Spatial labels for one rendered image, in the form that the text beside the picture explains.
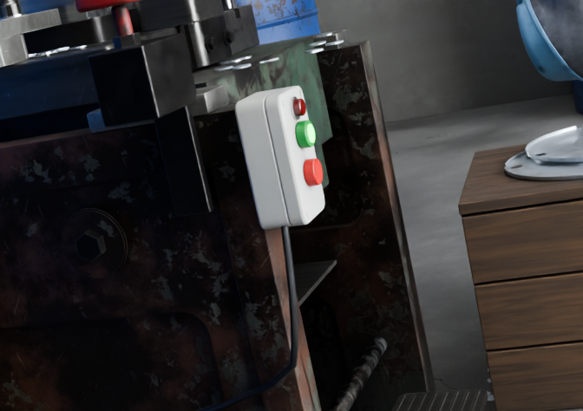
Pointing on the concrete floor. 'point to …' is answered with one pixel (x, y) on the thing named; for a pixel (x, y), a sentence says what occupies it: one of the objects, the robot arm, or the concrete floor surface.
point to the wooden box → (527, 282)
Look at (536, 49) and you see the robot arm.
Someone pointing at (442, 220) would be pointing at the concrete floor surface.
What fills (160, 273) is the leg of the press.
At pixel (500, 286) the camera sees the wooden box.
